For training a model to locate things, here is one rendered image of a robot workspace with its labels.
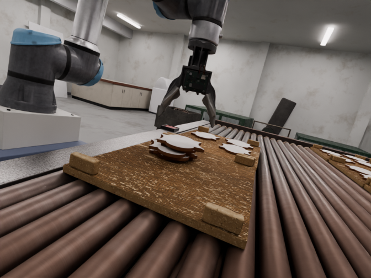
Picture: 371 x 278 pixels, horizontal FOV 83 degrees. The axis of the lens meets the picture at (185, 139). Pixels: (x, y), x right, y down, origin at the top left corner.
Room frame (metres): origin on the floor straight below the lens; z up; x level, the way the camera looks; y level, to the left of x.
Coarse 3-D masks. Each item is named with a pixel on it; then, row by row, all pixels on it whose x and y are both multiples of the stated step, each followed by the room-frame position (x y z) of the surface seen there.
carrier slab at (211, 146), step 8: (192, 136) 0.92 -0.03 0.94; (216, 136) 1.07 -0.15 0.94; (208, 144) 0.84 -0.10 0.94; (216, 144) 0.87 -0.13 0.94; (208, 152) 0.71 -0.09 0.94; (216, 152) 0.73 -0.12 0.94; (224, 152) 0.76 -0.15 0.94; (256, 152) 0.89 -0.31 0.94; (232, 160) 0.68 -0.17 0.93; (256, 160) 0.75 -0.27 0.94; (256, 168) 0.65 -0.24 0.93
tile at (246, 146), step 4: (228, 140) 0.98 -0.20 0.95; (232, 140) 1.00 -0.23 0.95; (236, 140) 1.03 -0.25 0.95; (232, 144) 0.92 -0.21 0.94; (236, 144) 0.92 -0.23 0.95; (240, 144) 0.95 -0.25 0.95; (244, 144) 0.97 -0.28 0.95; (248, 144) 1.00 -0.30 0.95; (248, 148) 0.93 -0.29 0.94; (252, 148) 0.93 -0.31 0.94
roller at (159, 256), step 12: (240, 132) 1.57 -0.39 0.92; (168, 228) 0.28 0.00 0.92; (180, 228) 0.28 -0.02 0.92; (192, 228) 0.30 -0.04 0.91; (156, 240) 0.25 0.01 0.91; (168, 240) 0.25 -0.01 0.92; (180, 240) 0.26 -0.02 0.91; (156, 252) 0.22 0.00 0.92; (168, 252) 0.23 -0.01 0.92; (180, 252) 0.25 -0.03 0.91; (144, 264) 0.20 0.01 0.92; (156, 264) 0.20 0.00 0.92; (168, 264) 0.22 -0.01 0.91; (132, 276) 0.18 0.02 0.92; (144, 276) 0.19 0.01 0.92; (156, 276) 0.19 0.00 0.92; (168, 276) 0.21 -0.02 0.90
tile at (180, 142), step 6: (162, 138) 0.55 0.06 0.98; (168, 138) 0.57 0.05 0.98; (174, 138) 0.58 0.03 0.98; (180, 138) 0.60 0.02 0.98; (186, 138) 0.62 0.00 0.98; (168, 144) 0.52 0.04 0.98; (174, 144) 0.52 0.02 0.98; (180, 144) 0.53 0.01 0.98; (186, 144) 0.55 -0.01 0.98; (192, 144) 0.56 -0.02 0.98; (198, 144) 0.59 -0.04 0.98; (180, 150) 0.51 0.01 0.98; (186, 150) 0.51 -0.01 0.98; (192, 150) 0.53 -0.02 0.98; (198, 150) 0.54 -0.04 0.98
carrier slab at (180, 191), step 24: (144, 144) 0.63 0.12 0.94; (72, 168) 0.36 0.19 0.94; (120, 168) 0.41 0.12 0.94; (144, 168) 0.44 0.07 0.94; (168, 168) 0.47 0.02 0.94; (192, 168) 0.51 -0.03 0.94; (216, 168) 0.55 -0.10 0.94; (240, 168) 0.60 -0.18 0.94; (120, 192) 0.33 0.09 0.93; (144, 192) 0.33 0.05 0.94; (168, 192) 0.35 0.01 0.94; (192, 192) 0.37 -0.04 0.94; (216, 192) 0.40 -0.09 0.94; (240, 192) 0.42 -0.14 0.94; (168, 216) 0.30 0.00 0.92; (192, 216) 0.29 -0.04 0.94; (240, 240) 0.26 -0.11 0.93
